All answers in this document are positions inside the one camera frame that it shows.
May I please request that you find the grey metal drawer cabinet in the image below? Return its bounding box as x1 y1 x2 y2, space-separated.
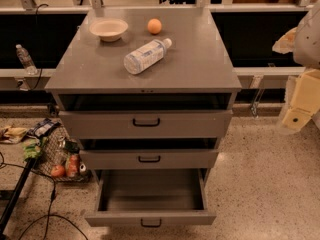
44 7 242 185

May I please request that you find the black pole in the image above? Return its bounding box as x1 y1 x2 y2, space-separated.
0 158 36 240

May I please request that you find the yellow cloth rag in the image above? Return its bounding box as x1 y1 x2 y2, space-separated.
0 126 27 144

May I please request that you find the wire mesh basket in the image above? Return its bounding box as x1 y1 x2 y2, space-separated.
37 126 91 183

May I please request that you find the blue chip bag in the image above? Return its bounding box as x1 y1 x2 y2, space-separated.
27 118 60 138

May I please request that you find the standing clear water bottle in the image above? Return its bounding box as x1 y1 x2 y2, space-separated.
16 44 38 75

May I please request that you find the lying clear water bottle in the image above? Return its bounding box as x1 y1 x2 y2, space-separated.
124 38 172 75

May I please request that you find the grey middle drawer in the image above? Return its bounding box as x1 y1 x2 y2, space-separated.
80 149 218 170

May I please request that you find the grey top drawer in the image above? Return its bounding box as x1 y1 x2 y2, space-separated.
60 111 232 139

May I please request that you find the black floor cable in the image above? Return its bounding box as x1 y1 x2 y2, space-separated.
0 152 89 240

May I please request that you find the grey drawer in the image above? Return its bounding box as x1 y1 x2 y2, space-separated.
86 169 215 228
80 149 218 170
60 111 232 139

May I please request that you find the grey bottom drawer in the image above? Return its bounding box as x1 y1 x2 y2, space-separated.
86 169 215 228

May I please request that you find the orange fruit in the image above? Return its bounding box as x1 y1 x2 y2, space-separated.
147 18 162 35

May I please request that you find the red snack can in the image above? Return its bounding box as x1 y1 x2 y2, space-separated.
65 154 80 178

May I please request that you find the red tomato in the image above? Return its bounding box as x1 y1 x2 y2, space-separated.
51 165 65 178

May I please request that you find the green snack bag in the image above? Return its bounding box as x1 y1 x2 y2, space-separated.
22 137 47 161

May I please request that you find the beige paper bowl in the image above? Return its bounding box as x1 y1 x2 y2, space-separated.
89 18 128 42

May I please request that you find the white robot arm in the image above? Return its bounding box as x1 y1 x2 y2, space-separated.
272 2 320 69

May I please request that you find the yellow robot base block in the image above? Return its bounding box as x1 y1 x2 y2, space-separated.
281 69 320 133

